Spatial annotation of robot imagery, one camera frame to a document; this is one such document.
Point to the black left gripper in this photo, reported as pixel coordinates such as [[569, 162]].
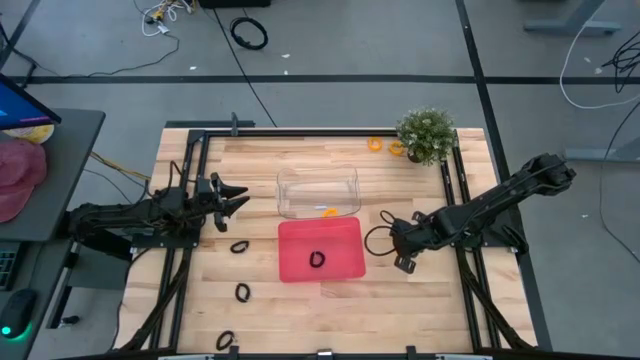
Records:
[[205, 200]]

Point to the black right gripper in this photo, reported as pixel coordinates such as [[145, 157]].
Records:
[[407, 237]]

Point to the small green potted plant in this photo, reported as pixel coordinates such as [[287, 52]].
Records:
[[427, 135]]

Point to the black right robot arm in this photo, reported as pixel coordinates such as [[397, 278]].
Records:
[[490, 205]]

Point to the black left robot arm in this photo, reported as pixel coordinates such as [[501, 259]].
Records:
[[125, 215]]

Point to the red plastic tray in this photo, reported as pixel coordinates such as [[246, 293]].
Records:
[[300, 240]]

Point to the clear plastic bin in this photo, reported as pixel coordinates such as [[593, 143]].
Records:
[[320, 192]]

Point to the dark grey desk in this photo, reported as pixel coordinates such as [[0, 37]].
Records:
[[70, 170]]

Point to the black floor box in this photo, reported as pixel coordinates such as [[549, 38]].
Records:
[[235, 3]]

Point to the low dark side desk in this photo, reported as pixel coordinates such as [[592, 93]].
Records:
[[42, 280]]

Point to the grey desk foot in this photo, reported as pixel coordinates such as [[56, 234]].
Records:
[[600, 154], [570, 25]]

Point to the pink cap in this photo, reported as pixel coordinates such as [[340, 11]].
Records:
[[17, 175]]

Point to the black computer monitor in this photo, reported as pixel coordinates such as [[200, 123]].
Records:
[[20, 107]]

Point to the black keyboard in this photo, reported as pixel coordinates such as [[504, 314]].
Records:
[[6, 265]]

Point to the black computer mouse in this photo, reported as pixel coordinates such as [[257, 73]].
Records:
[[17, 312]]

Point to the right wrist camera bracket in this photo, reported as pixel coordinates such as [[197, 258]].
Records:
[[400, 263]]

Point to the black aluminium table frame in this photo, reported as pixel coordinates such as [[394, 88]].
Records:
[[300, 133]]

